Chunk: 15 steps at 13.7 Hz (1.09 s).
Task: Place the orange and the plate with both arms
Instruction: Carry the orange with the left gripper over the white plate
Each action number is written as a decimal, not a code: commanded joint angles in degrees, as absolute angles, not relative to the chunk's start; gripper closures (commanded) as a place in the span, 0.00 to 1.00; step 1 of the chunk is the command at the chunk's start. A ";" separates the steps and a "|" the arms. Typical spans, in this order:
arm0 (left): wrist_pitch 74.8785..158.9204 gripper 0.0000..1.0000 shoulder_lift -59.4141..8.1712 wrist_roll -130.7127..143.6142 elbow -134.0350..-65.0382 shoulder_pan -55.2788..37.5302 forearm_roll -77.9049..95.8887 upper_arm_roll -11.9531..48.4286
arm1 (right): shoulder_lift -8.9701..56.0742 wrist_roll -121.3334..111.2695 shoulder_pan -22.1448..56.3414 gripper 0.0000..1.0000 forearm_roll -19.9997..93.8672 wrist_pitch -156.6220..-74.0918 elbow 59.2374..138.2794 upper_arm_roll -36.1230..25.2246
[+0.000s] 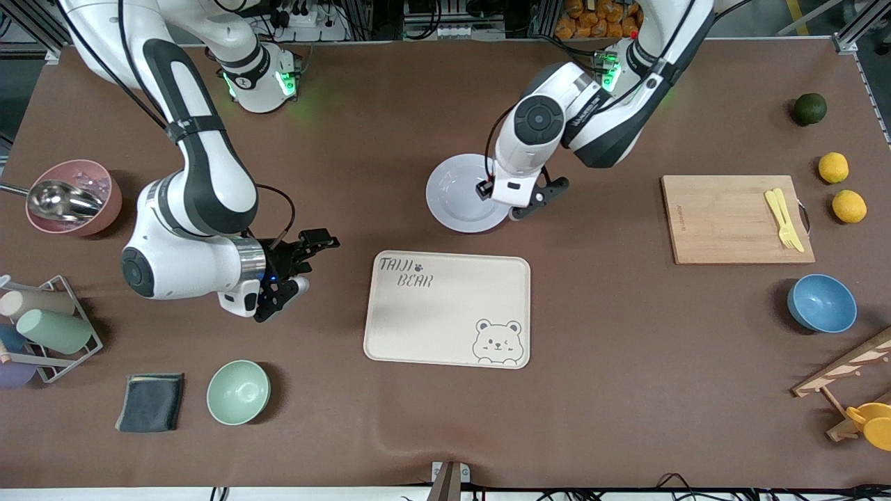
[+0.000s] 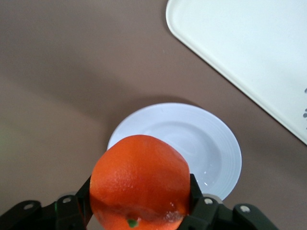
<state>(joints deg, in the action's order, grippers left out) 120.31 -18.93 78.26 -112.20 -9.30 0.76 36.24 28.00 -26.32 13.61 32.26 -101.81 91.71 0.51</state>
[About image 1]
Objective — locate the yellow lemon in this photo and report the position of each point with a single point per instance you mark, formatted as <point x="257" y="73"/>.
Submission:
<point x="849" y="207"/>
<point x="833" y="168"/>

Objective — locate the aluminium frame profile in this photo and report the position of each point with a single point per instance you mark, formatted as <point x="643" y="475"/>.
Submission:
<point x="35" y="21"/>
<point x="860" y="28"/>

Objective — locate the dark grey folded cloth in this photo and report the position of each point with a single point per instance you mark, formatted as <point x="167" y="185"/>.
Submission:
<point x="150" y="402"/>

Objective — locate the pink bowl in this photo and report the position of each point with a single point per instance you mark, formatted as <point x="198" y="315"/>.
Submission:
<point x="104" y="209"/>

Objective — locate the shiny metal scoop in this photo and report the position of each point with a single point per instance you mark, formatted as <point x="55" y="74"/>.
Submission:
<point x="59" y="200"/>

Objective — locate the wooden cutting board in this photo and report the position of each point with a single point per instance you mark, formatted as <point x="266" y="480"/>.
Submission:
<point x="724" y="223"/>

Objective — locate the yellow plastic fork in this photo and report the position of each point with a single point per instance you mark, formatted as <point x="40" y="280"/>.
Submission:
<point x="778" y="216"/>

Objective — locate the lilac cup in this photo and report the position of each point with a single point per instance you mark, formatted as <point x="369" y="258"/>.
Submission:
<point x="14" y="374"/>

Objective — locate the cream bear print tray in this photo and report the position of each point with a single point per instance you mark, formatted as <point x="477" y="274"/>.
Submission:
<point x="445" y="313"/>

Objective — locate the white round plate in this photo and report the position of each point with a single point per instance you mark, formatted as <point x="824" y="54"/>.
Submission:
<point x="452" y="202"/>

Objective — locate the grey metal camera mount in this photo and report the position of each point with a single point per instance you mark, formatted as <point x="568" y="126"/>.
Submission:
<point x="447" y="480"/>

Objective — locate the mint green cup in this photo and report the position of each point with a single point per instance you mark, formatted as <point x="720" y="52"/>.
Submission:
<point x="56" y="330"/>

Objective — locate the yellow plastic cup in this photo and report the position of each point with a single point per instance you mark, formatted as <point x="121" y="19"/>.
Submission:
<point x="876" y="423"/>

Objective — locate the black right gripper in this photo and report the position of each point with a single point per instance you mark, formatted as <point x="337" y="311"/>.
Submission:
<point x="282" y="259"/>

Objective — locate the mint green bowl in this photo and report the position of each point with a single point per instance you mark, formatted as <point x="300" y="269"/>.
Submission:
<point x="238" y="392"/>

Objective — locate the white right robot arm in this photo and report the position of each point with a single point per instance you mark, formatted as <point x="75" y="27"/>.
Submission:
<point x="209" y="174"/>

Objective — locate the blue bowl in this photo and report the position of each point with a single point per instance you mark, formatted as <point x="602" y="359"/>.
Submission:
<point x="822" y="303"/>

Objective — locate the beige cup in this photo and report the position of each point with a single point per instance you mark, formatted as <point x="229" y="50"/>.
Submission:
<point x="38" y="303"/>

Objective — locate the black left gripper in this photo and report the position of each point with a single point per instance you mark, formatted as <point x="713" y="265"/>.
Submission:
<point x="484" y="188"/>

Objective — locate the blue cup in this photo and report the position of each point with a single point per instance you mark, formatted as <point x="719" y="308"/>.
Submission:
<point x="10" y="337"/>

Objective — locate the bag of oranges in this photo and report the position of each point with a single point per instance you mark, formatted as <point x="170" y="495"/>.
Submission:
<point x="592" y="19"/>

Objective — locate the dark green lime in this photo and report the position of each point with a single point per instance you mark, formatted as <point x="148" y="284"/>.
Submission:
<point x="810" y="109"/>

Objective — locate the wooden dish rack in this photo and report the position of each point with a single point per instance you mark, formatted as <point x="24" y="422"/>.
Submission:
<point x="846" y="365"/>

